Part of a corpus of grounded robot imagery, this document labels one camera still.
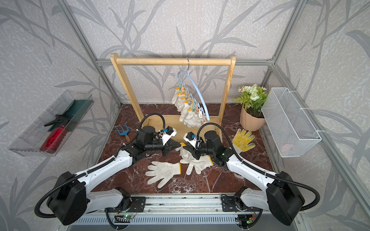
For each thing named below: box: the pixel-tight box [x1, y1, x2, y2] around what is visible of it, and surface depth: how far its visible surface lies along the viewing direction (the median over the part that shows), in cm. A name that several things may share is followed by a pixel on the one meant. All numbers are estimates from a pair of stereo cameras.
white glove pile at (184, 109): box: [179, 100, 194, 123], surface depth 86 cm
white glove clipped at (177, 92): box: [171, 87, 181, 105], surface depth 97 cm
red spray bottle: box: [39, 114, 71, 154], surface depth 60 cm
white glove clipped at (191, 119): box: [179, 108, 203, 129], surface depth 87 cm
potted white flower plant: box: [232, 83, 269, 132], surface depth 88 cm
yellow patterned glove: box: [232, 128, 256, 154], surface depth 101 cm
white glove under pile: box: [185, 154, 215, 176], surface depth 88 cm
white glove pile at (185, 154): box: [174, 145, 195, 164], surface depth 85 cm
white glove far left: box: [145, 161, 182, 189], surface depth 86 cm
